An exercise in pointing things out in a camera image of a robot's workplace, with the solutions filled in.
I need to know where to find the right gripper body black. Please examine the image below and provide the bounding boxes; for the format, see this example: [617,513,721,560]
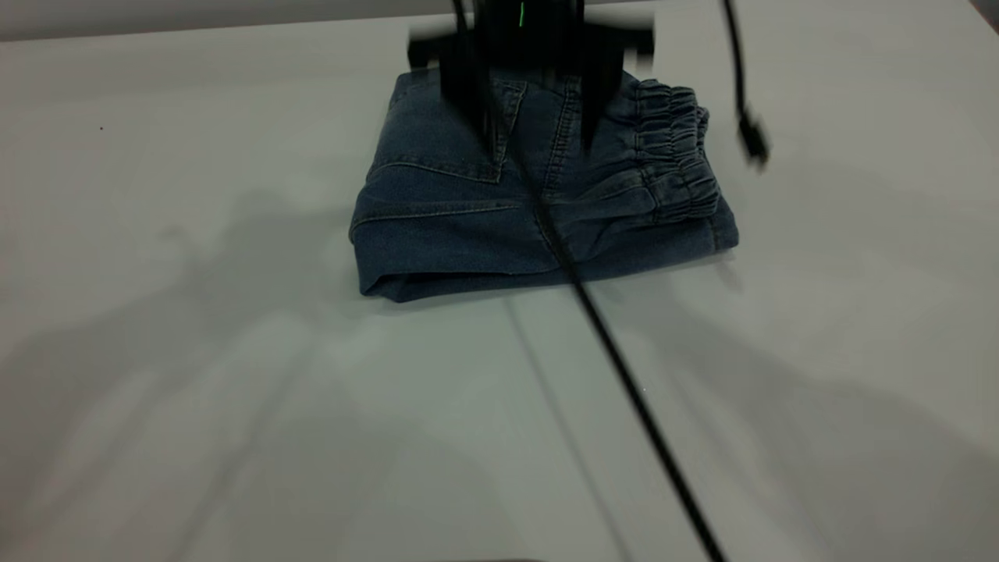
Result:
[408,0,657,75]

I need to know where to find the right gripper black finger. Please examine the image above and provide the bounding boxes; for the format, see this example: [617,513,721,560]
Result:
[439,66,506,159]
[580,64,627,151]

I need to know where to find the blue denim children's pants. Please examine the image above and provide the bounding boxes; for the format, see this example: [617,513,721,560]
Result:
[348,66,740,304]

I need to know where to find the black cable with plug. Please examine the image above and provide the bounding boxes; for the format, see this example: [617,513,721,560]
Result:
[720,0,773,172]

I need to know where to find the long black cable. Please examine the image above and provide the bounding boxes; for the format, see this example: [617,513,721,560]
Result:
[499,140,731,562]

